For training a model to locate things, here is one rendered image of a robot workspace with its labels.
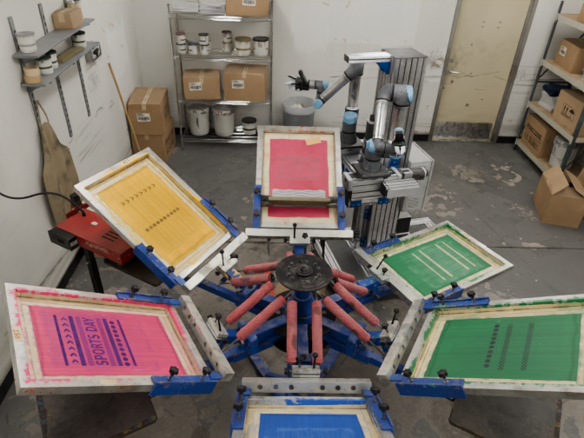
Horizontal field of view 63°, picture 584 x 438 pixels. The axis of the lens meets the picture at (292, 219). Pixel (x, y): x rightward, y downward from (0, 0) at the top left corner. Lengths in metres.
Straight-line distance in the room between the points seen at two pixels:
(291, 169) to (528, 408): 1.98
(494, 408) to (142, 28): 5.82
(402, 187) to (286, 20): 3.51
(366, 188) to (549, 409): 1.85
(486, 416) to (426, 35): 5.22
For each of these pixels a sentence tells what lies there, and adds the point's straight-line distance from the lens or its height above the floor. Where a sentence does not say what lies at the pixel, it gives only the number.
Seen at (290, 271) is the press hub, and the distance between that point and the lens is 2.49.
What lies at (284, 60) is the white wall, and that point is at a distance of 6.67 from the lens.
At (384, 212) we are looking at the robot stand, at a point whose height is 0.75.
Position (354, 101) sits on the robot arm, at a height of 1.56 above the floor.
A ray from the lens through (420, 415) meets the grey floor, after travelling 3.65.
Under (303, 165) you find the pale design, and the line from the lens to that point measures 3.35.
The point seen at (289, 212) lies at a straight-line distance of 3.18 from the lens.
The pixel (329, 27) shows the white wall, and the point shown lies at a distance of 6.59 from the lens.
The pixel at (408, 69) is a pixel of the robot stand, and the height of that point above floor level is 1.95.
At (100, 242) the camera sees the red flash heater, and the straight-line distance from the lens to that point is 3.19.
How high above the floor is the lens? 2.93
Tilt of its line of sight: 34 degrees down
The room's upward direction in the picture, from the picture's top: 2 degrees clockwise
